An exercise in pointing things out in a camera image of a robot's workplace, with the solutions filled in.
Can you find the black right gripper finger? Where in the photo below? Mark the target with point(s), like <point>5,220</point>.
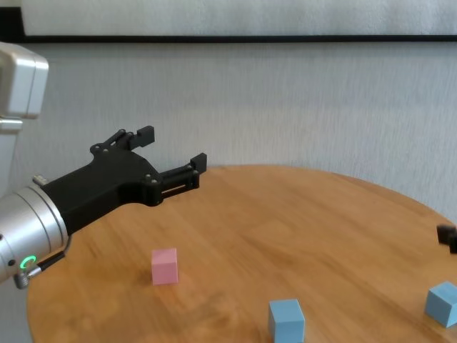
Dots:
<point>448,234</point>

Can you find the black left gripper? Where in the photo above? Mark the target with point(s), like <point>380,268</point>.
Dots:
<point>107,182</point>

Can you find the blue cube block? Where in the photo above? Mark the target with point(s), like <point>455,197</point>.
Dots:
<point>285,321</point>
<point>442,303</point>

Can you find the pink cube block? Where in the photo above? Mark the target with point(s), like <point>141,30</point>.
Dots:
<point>164,268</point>

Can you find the black wall trim strip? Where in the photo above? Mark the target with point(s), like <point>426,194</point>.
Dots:
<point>228,39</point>

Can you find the white wall panel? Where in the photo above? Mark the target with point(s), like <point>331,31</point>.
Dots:
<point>228,18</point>

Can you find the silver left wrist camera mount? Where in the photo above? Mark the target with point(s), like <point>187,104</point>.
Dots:
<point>21,82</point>

